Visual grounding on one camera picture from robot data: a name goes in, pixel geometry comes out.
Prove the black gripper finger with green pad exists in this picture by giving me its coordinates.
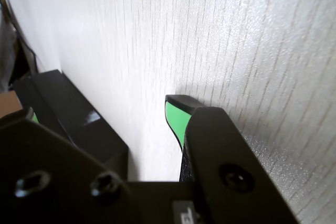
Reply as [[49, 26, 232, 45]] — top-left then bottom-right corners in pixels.
[[165, 94, 300, 224], [0, 107, 132, 224]]

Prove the black open box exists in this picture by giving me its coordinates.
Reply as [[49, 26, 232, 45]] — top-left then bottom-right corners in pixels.
[[30, 69, 130, 183]]

